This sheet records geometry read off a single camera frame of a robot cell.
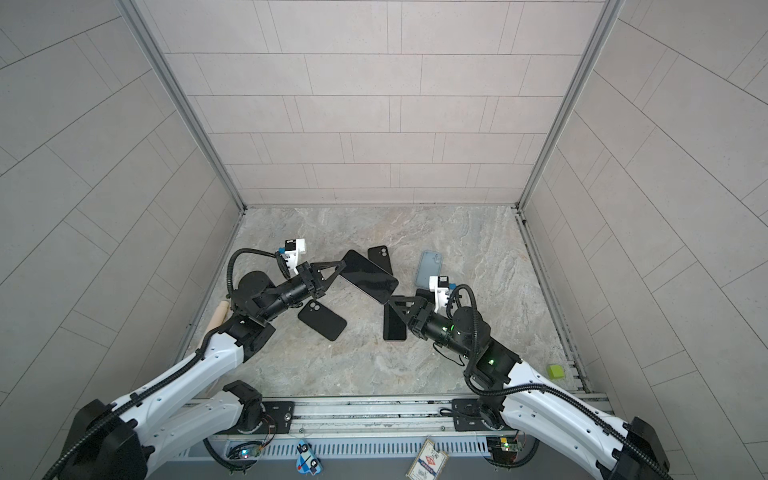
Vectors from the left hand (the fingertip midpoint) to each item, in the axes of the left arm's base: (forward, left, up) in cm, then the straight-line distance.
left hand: (349, 269), depth 66 cm
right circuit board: (-30, -35, -28) cm, 54 cm away
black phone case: (0, +12, -28) cm, 30 cm away
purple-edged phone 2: (-3, -10, -27) cm, 29 cm away
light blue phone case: (+19, -22, -29) cm, 41 cm away
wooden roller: (-1, +41, -25) cm, 48 cm away
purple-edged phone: (0, -4, -2) cm, 5 cm away
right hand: (-8, -9, -7) cm, 14 cm away
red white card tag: (-34, -18, -25) cm, 46 cm away
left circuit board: (-32, +22, -24) cm, 46 cm away
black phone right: (+7, -20, -27) cm, 34 cm away
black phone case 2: (+23, -4, -28) cm, 37 cm away
